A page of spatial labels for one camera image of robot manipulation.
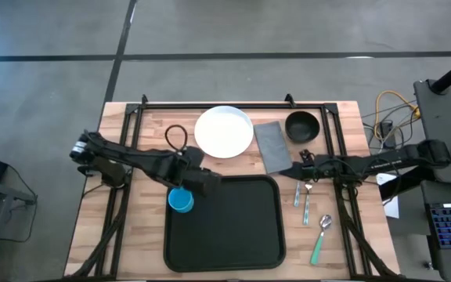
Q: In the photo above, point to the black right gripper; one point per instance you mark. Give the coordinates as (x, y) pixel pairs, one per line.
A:
(308, 166)

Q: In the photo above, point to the white round plate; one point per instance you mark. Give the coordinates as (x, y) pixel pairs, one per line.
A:
(223, 131)

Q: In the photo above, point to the black bowl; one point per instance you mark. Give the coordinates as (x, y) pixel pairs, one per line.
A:
(302, 127)

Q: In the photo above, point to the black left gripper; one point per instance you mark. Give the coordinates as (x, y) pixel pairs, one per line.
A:
(204, 183)

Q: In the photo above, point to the white paper sheet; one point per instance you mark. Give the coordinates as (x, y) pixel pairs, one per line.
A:
(392, 207)

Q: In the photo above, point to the black power adapter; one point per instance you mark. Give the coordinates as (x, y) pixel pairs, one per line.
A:
(387, 129)

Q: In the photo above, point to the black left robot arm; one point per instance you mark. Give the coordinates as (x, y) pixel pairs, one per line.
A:
(131, 154)

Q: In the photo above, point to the black plastic tray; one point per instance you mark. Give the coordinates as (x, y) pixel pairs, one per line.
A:
(229, 229)

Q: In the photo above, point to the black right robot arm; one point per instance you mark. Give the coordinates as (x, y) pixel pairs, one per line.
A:
(386, 162)

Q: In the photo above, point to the grey cloth napkin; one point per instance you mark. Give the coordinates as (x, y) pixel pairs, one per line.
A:
(272, 147)

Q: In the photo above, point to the blue plastic cup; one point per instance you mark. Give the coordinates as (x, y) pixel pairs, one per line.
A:
(180, 199)

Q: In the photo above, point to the black aluminium table frame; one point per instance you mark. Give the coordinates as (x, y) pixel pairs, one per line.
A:
(132, 109)

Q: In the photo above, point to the dark grey side desk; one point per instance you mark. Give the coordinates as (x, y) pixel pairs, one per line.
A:
(441, 113)

